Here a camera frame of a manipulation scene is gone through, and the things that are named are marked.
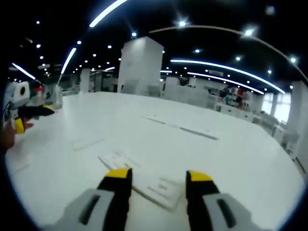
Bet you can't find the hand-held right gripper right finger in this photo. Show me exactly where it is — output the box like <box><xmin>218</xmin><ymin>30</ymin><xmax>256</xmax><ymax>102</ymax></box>
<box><xmin>185</xmin><ymin>169</ymin><xmax>272</xmax><ymax>231</ymax></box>

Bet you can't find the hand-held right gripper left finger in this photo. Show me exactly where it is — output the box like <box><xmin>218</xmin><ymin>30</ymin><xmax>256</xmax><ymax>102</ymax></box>
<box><xmin>44</xmin><ymin>167</ymin><xmax>133</xmax><ymax>231</ymax></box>

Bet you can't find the person's left hand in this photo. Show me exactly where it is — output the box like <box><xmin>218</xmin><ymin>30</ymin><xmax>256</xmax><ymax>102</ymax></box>
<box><xmin>0</xmin><ymin>119</ymin><xmax>35</xmax><ymax>152</ymax></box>

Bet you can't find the narrow white pillar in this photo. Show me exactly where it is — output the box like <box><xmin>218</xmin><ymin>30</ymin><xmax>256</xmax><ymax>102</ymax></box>
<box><xmin>79</xmin><ymin>68</ymin><xmax>91</xmax><ymax>93</ymax></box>

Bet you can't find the short ceiling light strip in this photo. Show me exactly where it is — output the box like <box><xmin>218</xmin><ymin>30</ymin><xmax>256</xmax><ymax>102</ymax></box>
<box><xmin>60</xmin><ymin>47</ymin><xmax>77</xmax><ymax>75</ymax></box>

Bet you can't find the long white plastic strip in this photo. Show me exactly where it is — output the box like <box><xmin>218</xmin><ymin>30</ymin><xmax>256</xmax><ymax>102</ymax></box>
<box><xmin>140</xmin><ymin>115</ymin><xmax>220</xmax><ymax>141</ymax></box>

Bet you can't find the large white square pillar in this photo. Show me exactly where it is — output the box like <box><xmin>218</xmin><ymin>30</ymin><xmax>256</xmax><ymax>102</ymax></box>
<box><xmin>117</xmin><ymin>36</ymin><xmax>164</xmax><ymax>96</ymax></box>

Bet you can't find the large curved ceiling light strip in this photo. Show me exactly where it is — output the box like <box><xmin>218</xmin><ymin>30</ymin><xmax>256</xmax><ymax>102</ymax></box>
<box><xmin>89</xmin><ymin>0</ymin><xmax>130</xmax><ymax>28</ymax></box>

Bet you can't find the white pillar beside window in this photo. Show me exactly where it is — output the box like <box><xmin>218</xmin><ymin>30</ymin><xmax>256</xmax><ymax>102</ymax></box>
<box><xmin>287</xmin><ymin>80</ymin><xmax>308</xmax><ymax>126</ymax></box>

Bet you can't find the long ceiling light strip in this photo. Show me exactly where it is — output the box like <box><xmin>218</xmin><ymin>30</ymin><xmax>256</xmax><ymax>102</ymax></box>
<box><xmin>170</xmin><ymin>59</ymin><xmax>286</xmax><ymax>94</ymax></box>

